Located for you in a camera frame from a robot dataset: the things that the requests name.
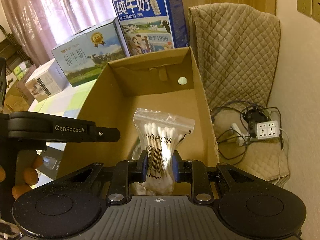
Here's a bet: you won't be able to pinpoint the cotton swab bag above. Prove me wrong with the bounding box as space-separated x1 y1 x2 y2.
133 108 195 196

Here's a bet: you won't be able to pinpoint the left hand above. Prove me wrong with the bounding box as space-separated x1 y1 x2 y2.
1 154 43 199

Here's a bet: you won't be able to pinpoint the brown paper bag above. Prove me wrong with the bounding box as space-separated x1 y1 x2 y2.
4 85 34 113

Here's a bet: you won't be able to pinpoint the black product box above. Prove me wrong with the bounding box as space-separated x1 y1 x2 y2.
38 146 63 180

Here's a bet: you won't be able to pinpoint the checkered bed sheet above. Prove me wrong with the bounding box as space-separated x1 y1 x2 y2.
28 80 96 186

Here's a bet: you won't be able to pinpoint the white grey small box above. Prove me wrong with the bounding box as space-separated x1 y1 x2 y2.
25 59 68 102

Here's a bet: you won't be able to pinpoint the green tissue packs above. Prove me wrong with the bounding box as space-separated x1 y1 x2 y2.
13 60 31 80

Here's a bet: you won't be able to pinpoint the light blue milk carton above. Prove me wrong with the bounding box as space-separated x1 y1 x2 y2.
52 18 129 87

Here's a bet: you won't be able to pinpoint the black folding cart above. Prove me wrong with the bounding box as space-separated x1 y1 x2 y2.
1 25 32 72

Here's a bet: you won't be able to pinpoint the white multi socket adapter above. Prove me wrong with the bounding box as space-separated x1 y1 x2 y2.
257 120 280 140

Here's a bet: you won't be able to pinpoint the brown cardboard box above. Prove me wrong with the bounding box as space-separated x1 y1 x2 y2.
56 45 220 196

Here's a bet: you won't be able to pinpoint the pink curtain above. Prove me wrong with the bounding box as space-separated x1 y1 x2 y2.
1 0 116 65

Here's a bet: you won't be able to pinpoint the dark blue milk carton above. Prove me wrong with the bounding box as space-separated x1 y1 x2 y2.
112 0 188 56

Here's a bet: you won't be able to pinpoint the quilted beige chair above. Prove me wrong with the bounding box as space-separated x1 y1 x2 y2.
189 3 290 186

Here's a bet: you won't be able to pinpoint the beige wall socket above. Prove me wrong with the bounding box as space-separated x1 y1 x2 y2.
312 0 320 22
297 0 312 17

